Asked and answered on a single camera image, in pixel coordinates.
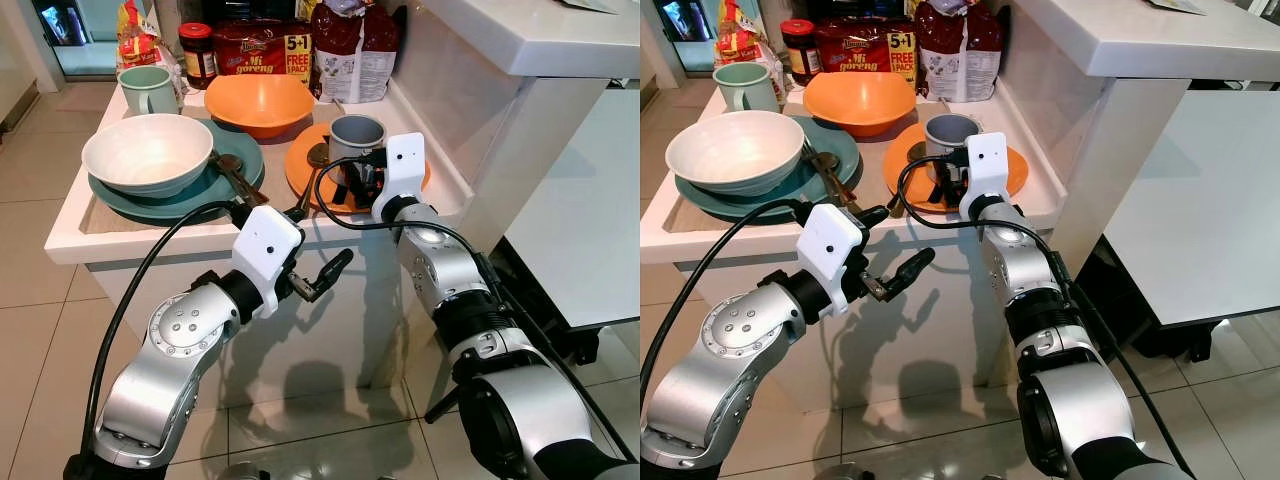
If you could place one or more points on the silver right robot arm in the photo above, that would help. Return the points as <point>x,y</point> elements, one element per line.
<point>1050,340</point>
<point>470,320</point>

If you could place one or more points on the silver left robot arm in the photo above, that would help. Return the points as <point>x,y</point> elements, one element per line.
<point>720,370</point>
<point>165,370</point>

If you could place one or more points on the orange plate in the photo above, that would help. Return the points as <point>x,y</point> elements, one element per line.
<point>1012,172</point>
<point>302,175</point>

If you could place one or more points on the bronze spoon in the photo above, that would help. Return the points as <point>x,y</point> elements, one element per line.
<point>828,165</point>
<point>915,152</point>
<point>318,154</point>
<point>228,165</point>

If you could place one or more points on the grey mug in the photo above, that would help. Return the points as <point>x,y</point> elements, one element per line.
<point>357,135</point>
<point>952,133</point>

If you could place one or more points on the white kitchen counter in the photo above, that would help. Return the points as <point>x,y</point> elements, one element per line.
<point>900,340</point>
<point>300,330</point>

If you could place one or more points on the teal plate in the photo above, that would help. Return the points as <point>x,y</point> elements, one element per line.
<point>225,190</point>
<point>790,200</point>

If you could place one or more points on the bronze fork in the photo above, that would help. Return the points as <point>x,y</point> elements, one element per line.
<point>216,160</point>
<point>810,155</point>

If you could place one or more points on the orange bowl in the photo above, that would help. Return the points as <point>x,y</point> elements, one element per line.
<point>858,100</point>
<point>258,100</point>

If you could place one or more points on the red and white food bag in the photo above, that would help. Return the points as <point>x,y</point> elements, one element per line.
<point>355,50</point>
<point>960,50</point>

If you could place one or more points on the white bowl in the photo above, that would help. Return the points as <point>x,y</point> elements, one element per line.
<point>145,150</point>
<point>735,150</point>

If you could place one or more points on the red instant noodle multipack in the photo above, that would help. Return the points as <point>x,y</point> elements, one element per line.
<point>865,48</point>
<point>260,50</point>

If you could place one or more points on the red-lidded jar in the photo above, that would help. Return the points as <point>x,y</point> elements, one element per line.
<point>798,52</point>
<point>197,55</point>

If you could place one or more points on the pale green mug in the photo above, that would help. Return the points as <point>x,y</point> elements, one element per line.
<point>742,90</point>
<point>145,92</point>

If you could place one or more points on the beige placemat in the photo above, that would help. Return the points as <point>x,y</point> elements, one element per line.
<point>690,222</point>
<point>110,222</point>

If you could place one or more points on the grey robot foot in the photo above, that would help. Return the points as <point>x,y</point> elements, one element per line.
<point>845,472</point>
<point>242,472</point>

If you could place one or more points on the yellow and red snack bag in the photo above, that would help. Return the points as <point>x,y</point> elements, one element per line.
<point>140,45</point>
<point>738,42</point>

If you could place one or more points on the white table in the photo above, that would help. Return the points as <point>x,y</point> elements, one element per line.
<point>1200,200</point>
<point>590,220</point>

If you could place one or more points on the black wheeled base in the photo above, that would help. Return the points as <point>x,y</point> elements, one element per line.
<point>1190,342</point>
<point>572,346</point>

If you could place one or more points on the dark framed screen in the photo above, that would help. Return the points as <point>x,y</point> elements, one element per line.
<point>685,20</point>
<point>57,25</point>

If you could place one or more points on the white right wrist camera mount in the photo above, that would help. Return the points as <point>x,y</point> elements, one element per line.
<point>405,165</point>
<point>985,165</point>

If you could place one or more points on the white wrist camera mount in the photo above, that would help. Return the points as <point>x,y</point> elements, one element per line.
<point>405,165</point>
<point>985,165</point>
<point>262,250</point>
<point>828,250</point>

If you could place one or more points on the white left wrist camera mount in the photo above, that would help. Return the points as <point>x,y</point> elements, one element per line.
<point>828,250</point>
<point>262,250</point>

